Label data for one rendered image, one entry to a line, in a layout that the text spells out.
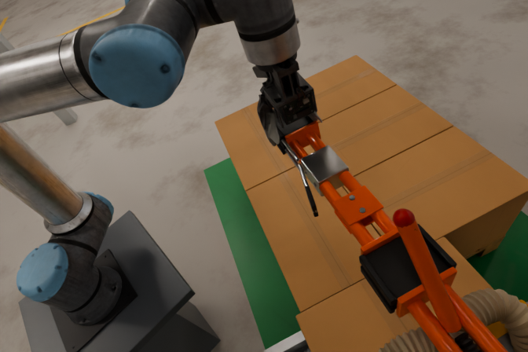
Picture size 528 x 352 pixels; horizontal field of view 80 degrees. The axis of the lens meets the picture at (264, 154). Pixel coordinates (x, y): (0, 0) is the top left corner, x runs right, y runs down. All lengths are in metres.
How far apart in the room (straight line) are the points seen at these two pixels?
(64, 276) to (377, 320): 0.84
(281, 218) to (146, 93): 1.08
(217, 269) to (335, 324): 1.30
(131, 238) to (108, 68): 1.06
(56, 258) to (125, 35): 0.86
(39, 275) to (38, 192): 0.24
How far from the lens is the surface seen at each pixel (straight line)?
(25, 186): 1.02
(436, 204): 1.40
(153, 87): 0.37
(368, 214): 0.51
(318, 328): 0.79
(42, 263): 1.14
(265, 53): 0.49
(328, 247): 1.29
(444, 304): 0.45
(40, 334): 1.45
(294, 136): 0.64
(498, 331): 0.61
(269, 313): 1.83
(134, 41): 0.35
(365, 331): 0.79
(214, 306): 1.94
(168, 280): 1.20
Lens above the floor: 1.72
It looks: 46 degrees down
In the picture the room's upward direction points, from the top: 22 degrees counter-clockwise
